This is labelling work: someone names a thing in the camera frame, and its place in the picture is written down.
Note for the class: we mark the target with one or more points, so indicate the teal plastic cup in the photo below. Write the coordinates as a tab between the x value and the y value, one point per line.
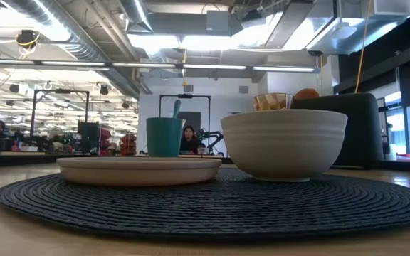
164	138

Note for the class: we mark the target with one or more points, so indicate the cream ribbed ceramic bowl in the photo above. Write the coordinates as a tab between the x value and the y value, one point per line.
283	145

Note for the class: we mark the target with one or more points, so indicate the orange fruit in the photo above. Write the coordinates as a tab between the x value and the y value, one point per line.
306	94

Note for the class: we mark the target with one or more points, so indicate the black background robot arm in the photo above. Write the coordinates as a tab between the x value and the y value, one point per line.
214	136

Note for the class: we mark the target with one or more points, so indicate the long ceiling light bar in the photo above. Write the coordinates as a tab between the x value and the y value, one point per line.
212	66

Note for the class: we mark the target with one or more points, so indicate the red storage bin stack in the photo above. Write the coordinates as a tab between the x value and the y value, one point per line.
129	144
105	142

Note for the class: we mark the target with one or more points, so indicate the beige shallow plate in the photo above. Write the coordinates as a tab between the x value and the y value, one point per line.
137	172

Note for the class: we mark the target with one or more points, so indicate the dark round woven placemat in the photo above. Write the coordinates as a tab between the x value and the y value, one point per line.
205	209

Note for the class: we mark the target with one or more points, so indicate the black background cabinet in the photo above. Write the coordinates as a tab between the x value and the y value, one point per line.
88	137

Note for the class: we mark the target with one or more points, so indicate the black toaster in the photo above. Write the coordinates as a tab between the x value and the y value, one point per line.
363	131

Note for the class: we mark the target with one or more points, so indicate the black metal rig frame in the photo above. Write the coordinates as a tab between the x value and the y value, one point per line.
185	96
62	91

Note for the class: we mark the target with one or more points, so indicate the silver spiral ventilation duct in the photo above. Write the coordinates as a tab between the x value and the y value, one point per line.
84	46

